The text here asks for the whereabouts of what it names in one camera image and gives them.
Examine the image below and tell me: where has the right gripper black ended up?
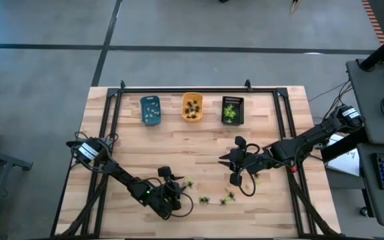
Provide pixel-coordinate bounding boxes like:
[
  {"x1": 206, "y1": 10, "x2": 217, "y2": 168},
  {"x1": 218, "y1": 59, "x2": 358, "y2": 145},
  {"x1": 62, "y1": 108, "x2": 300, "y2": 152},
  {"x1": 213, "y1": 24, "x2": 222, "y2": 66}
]
[{"x1": 218, "y1": 135, "x2": 263, "y2": 187}]

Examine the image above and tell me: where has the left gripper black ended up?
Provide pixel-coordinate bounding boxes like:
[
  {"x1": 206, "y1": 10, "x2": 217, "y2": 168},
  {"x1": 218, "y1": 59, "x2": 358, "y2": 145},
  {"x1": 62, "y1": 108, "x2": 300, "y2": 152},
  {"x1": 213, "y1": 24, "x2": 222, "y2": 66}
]
[{"x1": 151, "y1": 165, "x2": 188, "y2": 220}]

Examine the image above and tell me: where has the black slotted plastic basket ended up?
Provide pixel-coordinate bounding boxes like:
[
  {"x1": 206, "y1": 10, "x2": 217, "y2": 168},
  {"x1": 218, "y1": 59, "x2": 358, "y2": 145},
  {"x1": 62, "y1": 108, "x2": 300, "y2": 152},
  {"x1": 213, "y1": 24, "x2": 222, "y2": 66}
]
[{"x1": 221, "y1": 96, "x2": 245, "y2": 126}]

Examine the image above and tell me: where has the yellow plastic bin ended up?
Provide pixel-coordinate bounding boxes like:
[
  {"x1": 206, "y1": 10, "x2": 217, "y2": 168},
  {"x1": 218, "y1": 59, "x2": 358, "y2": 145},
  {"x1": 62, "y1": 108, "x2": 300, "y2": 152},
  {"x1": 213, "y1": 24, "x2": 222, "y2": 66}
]
[{"x1": 181, "y1": 92, "x2": 204, "y2": 123}]

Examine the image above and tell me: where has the teal plastic bin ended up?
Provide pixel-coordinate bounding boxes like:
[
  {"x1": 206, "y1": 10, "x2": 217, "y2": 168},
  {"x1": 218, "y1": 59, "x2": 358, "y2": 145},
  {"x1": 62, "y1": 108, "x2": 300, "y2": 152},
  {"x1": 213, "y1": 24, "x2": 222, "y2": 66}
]
[{"x1": 139, "y1": 95, "x2": 162, "y2": 126}]

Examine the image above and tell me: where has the black diagonal desk beam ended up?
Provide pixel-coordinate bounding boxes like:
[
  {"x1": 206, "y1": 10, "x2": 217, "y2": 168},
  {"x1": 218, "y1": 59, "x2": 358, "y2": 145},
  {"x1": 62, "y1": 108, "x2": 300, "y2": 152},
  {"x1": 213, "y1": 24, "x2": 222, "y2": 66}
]
[{"x1": 320, "y1": 126, "x2": 368, "y2": 163}]

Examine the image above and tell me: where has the white paper sheet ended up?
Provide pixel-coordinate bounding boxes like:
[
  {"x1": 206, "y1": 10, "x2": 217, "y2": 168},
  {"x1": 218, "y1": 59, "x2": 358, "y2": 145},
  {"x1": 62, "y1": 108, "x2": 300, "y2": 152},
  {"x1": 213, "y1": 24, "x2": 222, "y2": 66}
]
[{"x1": 324, "y1": 133, "x2": 361, "y2": 177}]

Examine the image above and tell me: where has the grey keyboard desk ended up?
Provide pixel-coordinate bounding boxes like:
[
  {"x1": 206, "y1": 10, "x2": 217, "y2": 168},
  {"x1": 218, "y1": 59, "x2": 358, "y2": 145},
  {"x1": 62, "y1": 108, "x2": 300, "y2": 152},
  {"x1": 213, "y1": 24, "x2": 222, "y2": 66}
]
[{"x1": 357, "y1": 143, "x2": 384, "y2": 228}]

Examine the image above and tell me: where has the large grey desk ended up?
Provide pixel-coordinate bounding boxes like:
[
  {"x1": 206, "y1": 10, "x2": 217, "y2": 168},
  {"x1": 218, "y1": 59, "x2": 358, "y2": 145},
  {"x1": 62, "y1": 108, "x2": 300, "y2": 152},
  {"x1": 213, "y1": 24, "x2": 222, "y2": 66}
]
[{"x1": 345, "y1": 59, "x2": 384, "y2": 146}]

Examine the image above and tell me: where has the black diagonal pole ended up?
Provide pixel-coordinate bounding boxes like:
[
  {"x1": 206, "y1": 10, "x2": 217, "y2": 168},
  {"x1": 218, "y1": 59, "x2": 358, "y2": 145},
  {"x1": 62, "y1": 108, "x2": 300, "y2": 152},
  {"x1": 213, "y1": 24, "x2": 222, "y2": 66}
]
[{"x1": 359, "y1": 25, "x2": 384, "y2": 71}]

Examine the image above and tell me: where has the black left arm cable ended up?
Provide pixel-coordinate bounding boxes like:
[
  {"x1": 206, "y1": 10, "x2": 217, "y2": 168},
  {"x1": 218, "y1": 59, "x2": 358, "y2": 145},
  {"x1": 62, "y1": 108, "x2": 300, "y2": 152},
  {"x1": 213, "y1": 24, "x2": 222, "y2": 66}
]
[{"x1": 143, "y1": 175, "x2": 195, "y2": 219}]

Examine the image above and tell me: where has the black cable bundle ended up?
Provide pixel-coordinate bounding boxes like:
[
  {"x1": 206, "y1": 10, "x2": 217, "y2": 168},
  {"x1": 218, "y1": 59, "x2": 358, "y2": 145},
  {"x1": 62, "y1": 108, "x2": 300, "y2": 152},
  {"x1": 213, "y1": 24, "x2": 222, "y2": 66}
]
[{"x1": 308, "y1": 79, "x2": 355, "y2": 117}]

